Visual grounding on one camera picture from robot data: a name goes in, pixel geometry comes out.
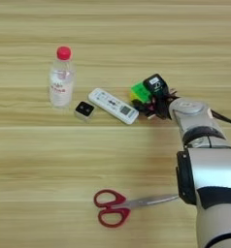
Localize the colourful puzzle cube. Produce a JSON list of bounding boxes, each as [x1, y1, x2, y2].
[[130, 80, 153, 105]]

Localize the red-handled scissors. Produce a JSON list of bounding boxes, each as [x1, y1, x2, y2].
[[93, 189, 180, 229]]

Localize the clear bottle red cap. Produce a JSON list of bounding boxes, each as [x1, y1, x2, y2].
[[49, 46, 76, 109]]

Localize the white remote control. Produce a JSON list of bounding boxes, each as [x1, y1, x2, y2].
[[87, 87, 140, 126]]

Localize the small silver black-topped box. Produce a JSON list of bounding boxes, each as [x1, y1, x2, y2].
[[74, 101, 96, 122]]

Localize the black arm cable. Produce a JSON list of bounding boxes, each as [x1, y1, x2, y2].
[[211, 109, 231, 129]]

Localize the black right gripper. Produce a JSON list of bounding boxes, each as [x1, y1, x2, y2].
[[131, 90, 181, 121]]

